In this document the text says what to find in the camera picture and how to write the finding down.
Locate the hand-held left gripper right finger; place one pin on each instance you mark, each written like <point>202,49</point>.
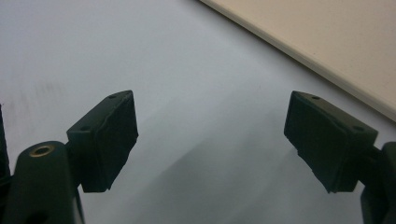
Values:
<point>327,140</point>

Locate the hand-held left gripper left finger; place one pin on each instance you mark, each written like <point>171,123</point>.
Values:
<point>106,140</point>

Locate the beige tray with rabbit print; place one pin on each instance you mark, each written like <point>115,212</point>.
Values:
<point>336,37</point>

